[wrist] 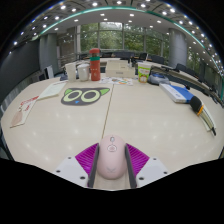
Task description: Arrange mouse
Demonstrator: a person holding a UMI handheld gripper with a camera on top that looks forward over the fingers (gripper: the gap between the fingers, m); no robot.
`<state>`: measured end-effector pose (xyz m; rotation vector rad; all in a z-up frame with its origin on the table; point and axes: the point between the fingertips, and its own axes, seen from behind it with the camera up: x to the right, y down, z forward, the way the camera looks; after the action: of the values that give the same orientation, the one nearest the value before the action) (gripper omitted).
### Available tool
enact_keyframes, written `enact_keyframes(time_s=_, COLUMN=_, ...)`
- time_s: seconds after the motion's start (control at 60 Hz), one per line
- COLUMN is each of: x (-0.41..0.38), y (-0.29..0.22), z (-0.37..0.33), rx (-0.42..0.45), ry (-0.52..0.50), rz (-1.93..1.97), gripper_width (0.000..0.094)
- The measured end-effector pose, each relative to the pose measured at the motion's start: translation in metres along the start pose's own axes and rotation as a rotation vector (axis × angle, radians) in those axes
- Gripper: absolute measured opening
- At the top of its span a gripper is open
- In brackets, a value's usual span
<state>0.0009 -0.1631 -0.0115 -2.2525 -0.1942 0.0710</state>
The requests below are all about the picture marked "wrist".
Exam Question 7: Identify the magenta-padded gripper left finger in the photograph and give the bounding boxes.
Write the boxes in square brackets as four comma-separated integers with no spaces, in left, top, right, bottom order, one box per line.
[54,142,100,189]

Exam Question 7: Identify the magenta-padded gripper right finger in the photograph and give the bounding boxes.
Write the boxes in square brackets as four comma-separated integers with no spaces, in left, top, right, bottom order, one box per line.
[124,142,170,190]

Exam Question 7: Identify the pink computer mouse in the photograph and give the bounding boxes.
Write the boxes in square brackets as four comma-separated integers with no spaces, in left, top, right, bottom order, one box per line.
[96,134,128,180]

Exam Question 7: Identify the dark cat-face mouse pad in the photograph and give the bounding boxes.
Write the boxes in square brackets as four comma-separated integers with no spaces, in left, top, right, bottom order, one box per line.
[60,87,111,107]

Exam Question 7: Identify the red and white booklet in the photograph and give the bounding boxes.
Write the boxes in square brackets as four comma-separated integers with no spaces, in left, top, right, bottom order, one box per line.
[9,95,40,129]

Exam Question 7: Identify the white paper sheet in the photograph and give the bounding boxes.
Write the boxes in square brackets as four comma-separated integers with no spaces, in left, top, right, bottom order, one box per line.
[200,103,218,133]

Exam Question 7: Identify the blue and white book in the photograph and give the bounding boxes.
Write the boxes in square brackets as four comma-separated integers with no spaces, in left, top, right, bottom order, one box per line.
[158,82,195,104]

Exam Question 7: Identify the white paper booklet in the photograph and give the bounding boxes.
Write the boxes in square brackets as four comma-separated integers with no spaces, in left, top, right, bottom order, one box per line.
[37,80,68,101]

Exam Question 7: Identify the dark gooseneck microphone base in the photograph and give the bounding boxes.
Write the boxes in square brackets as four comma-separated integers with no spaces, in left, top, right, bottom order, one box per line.
[147,72,172,86]

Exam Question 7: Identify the black gooseneck desk microphone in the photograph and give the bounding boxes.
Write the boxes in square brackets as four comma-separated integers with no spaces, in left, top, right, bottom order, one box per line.
[59,71,69,82]

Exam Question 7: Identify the colourful sticker sheet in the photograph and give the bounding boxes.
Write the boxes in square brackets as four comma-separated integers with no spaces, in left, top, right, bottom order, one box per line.
[98,76,134,87]

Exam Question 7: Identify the green-printed paper drink cup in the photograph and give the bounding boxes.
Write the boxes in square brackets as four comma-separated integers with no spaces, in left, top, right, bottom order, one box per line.
[137,62,153,84]

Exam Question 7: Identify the curved conference table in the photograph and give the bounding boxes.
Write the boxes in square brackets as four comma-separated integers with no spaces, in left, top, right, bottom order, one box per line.
[66,56,224,108]

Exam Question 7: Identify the white paper cup stack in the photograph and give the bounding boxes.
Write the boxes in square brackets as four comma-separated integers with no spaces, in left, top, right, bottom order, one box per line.
[64,62,78,82]

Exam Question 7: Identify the white lidded ceramic mug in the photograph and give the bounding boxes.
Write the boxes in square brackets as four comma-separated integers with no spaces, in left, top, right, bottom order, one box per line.
[76,63,91,82]

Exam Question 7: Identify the white floor cabinet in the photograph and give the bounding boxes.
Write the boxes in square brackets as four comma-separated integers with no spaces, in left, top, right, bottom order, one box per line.
[43,64,55,80]

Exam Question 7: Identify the cream cardboard box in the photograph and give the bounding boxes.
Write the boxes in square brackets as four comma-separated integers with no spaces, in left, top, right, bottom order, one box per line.
[105,59,137,80]

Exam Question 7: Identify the red bottle with green band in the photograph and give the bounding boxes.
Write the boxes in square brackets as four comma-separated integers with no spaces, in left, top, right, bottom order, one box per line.
[88,48,102,82]

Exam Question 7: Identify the dark office chairs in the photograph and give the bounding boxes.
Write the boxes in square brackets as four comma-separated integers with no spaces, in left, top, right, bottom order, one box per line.
[78,50,221,98]

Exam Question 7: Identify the ceiling lights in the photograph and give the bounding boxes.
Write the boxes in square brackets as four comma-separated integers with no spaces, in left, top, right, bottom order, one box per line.
[8,0,224,81]

